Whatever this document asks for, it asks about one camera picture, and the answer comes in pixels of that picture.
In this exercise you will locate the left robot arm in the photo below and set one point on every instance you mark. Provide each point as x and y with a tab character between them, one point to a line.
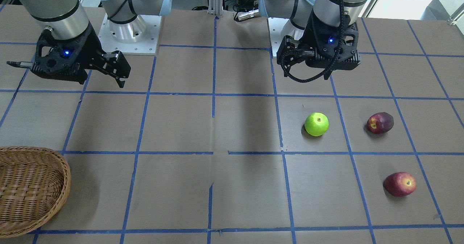
298	11

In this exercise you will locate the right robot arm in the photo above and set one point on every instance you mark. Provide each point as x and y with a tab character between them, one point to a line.
67	19

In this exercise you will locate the red yellow apple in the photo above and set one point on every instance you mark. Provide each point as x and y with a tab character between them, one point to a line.
400	184

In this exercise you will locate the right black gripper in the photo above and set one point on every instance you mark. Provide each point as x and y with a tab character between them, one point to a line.
89	45

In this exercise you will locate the green apple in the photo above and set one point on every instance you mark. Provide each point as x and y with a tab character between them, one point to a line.
316	124

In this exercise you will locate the dark red apple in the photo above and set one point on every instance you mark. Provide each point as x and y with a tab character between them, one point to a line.
380	123

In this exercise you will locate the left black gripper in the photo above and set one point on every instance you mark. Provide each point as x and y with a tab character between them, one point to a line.
307	37

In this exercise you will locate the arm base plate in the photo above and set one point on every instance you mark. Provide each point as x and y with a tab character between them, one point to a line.
139	37
278	28

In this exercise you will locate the wicker basket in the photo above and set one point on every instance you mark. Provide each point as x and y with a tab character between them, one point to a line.
34	185

